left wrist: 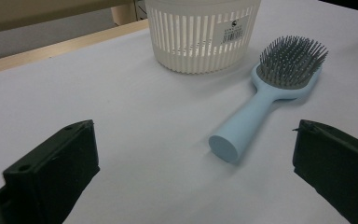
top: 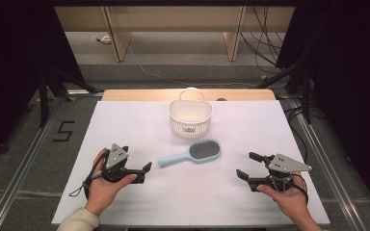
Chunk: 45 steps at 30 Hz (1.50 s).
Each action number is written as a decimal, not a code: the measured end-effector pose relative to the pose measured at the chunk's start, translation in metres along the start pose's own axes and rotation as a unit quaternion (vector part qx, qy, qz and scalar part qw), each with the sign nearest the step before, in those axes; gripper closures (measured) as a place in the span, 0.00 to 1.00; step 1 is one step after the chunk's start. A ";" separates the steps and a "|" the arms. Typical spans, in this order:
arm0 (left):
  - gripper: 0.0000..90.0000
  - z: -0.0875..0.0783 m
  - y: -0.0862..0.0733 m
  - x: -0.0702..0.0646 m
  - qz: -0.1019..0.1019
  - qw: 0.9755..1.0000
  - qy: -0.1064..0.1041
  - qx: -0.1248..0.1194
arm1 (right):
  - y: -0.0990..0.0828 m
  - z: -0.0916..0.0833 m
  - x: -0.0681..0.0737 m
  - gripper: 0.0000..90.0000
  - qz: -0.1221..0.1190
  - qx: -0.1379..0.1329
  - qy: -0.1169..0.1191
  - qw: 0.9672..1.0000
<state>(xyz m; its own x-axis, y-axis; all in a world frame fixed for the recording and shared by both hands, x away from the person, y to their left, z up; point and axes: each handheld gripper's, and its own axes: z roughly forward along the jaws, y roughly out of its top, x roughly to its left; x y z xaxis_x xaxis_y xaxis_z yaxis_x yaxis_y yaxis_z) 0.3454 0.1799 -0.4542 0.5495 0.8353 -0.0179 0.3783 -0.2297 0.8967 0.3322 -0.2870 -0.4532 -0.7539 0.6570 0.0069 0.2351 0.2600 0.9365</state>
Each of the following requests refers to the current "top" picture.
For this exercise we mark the black metal stand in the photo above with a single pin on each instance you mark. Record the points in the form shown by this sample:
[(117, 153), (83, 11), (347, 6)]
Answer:
[(45, 96), (305, 96)]

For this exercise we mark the wooden table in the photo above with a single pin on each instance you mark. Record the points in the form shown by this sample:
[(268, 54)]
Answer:
[(135, 95)]

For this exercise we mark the person's right hand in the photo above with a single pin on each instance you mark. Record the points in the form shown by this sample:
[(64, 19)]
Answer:
[(287, 200)]

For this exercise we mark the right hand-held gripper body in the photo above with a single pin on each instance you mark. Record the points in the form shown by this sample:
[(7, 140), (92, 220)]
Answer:
[(284, 164)]

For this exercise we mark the light blue hairbrush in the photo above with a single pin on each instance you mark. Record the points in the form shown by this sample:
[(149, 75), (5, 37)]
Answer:
[(204, 150)]

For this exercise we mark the dark curtain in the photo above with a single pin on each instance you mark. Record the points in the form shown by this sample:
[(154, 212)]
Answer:
[(350, 80), (13, 64)]

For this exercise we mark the white plastic basket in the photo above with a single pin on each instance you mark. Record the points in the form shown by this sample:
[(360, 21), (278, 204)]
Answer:
[(190, 127)]

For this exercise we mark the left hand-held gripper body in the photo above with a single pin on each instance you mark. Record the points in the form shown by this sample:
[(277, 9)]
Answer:
[(117, 157)]

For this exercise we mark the wooden bench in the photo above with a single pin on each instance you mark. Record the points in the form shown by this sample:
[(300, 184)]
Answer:
[(173, 19)]

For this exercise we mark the aluminium floor rail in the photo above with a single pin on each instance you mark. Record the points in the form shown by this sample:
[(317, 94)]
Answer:
[(330, 173), (19, 179)]

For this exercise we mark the person's left hand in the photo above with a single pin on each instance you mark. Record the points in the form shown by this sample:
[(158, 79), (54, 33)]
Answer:
[(104, 192)]

